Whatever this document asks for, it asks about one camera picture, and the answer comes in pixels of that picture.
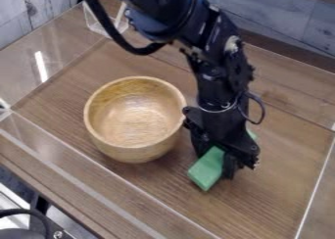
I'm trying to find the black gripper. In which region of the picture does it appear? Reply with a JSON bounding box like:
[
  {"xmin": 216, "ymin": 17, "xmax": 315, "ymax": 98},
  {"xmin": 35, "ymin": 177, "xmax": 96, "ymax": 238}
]
[{"xmin": 182, "ymin": 104, "xmax": 260, "ymax": 180}]

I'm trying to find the green rectangular block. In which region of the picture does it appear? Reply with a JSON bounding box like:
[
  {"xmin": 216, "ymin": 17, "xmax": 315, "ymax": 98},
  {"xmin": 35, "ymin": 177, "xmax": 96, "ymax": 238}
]
[{"xmin": 187, "ymin": 128, "xmax": 259, "ymax": 192}]

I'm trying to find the wooden bowl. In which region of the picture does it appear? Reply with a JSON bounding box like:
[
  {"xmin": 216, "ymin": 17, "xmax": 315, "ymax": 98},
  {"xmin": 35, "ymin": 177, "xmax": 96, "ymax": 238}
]
[{"xmin": 84, "ymin": 75, "xmax": 186, "ymax": 164}]

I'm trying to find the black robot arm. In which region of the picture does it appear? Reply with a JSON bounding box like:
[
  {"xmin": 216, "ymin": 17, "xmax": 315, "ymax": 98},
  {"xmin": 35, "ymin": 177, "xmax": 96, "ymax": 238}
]
[{"xmin": 122, "ymin": 0, "xmax": 260, "ymax": 179}]

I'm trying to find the clear acrylic barrier wall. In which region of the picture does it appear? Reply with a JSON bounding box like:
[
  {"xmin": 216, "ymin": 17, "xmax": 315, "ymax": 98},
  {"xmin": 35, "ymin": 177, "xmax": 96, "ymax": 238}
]
[{"xmin": 0, "ymin": 0, "xmax": 335, "ymax": 239}]

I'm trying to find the clear acrylic corner bracket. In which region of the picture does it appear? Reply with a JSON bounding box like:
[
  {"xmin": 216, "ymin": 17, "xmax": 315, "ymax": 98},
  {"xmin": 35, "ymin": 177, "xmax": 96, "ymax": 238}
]
[{"xmin": 83, "ymin": 2, "xmax": 128, "ymax": 38}]

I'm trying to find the black stand with cable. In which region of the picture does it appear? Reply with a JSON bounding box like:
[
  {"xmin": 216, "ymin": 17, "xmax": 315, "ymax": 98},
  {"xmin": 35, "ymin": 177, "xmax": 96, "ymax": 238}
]
[{"xmin": 0, "ymin": 192, "xmax": 76, "ymax": 239}]

